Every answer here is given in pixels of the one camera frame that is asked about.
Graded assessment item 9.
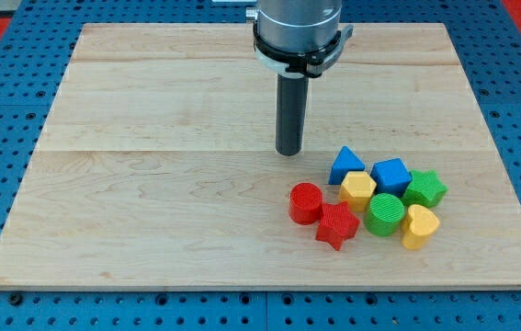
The blue cube block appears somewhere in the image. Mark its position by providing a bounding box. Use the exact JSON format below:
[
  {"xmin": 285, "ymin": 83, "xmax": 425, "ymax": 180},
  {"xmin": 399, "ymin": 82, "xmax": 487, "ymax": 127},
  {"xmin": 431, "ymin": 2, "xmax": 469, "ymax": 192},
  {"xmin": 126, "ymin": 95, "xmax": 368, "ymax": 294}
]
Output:
[{"xmin": 370, "ymin": 158, "xmax": 412, "ymax": 198}]

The green star block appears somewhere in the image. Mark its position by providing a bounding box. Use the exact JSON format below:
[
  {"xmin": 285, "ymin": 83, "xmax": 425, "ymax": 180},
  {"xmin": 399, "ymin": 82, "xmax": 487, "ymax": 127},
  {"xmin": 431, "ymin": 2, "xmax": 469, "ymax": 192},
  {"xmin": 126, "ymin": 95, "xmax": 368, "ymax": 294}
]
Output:
[{"xmin": 401, "ymin": 169, "xmax": 448, "ymax": 208}]

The wooden board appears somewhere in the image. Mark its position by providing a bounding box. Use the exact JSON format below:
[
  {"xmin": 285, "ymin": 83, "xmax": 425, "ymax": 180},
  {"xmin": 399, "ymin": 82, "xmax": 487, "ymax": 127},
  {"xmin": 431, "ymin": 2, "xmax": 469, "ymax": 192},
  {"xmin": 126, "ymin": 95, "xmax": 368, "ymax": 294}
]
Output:
[{"xmin": 0, "ymin": 23, "xmax": 521, "ymax": 291}]

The green cylinder block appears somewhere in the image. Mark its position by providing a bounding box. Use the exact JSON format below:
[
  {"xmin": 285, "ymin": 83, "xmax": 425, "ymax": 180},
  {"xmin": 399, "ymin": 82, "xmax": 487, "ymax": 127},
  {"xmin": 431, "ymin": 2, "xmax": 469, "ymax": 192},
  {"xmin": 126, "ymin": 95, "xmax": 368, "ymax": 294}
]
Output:
[{"xmin": 365, "ymin": 193, "xmax": 405, "ymax": 237}]

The blue triangle block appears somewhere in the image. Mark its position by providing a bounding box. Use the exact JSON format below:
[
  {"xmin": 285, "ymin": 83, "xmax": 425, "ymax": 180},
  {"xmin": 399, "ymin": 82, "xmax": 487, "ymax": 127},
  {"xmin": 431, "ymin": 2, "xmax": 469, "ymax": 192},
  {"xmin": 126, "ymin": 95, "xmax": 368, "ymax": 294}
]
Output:
[{"xmin": 328, "ymin": 145, "xmax": 366, "ymax": 185}]

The red star block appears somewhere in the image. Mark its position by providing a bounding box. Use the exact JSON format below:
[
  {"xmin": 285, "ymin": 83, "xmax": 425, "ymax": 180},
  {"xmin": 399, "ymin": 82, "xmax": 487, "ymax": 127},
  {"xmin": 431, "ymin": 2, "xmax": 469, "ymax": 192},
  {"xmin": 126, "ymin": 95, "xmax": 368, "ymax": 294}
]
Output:
[{"xmin": 315, "ymin": 201, "xmax": 360, "ymax": 251}]

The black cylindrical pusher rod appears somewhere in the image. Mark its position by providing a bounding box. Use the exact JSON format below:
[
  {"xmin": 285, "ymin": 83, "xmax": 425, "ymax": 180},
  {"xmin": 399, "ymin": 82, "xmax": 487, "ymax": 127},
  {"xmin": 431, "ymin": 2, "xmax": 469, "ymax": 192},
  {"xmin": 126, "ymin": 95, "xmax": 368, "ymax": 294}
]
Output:
[{"xmin": 276, "ymin": 75, "xmax": 309, "ymax": 156}]

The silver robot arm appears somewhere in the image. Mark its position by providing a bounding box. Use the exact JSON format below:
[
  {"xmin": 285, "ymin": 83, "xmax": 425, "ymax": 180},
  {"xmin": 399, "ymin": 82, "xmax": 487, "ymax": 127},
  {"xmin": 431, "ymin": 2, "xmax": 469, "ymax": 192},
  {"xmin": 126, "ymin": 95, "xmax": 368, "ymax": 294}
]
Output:
[{"xmin": 253, "ymin": 0, "xmax": 354, "ymax": 79}]

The red cylinder block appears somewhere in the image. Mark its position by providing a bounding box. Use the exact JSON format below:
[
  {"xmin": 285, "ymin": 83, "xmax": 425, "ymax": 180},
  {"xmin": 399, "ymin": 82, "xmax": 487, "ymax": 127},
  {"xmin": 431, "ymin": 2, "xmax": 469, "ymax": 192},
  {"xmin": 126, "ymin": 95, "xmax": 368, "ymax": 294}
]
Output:
[{"xmin": 289, "ymin": 182, "xmax": 323, "ymax": 225}]

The yellow hexagon block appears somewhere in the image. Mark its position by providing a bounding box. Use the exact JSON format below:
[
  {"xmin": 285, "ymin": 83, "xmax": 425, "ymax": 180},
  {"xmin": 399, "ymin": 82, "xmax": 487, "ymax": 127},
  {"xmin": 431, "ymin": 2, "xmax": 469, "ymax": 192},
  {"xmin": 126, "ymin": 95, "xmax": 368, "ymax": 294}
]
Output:
[{"xmin": 338, "ymin": 171, "xmax": 377, "ymax": 212}]

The yellow heart block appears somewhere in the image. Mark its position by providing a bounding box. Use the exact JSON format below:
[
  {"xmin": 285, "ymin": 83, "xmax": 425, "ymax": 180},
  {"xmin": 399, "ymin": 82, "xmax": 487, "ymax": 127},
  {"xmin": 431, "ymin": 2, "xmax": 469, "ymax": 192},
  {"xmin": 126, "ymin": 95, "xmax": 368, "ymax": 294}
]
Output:
[{"xmin": 401, "ymin": 204, "xmax": 440, "ymax": 250}]

